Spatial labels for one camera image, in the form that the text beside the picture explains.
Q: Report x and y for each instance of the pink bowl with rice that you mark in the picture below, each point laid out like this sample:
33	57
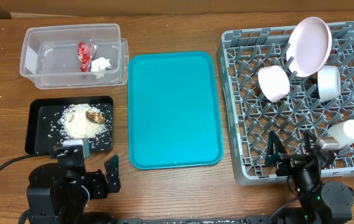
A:
273	82

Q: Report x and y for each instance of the teal plastic tray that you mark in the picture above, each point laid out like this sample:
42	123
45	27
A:
173	111

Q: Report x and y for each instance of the black waste tray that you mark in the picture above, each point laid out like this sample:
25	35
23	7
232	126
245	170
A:
45	130

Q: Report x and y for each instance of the grey-green bowl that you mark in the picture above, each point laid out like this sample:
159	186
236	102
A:
343	133

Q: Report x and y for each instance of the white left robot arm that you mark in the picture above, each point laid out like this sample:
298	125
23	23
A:
59	192

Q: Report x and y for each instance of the white round plate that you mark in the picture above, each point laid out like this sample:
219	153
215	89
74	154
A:
310	46

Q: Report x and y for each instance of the red snack wrapper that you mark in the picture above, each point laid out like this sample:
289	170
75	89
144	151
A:
86	53

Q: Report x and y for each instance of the gold wrapper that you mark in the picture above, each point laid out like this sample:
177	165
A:
95	117

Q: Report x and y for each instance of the grey dishwasher rack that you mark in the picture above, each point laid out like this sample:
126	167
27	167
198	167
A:
251	116

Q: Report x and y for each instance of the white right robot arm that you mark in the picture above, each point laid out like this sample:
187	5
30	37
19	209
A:
315	201

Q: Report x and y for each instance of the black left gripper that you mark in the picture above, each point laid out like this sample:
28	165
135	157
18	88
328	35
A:
101	189

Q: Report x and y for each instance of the white tissue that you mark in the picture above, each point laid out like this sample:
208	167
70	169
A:
100	66

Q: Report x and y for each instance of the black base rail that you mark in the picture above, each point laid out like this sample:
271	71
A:
251	219

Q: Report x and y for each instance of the spilled rice pile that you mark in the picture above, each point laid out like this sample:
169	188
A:
70	122

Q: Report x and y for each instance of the clear plastic bin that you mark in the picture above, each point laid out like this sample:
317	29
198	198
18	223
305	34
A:
49	56

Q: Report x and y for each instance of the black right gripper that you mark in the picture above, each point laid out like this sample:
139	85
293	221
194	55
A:
289	162

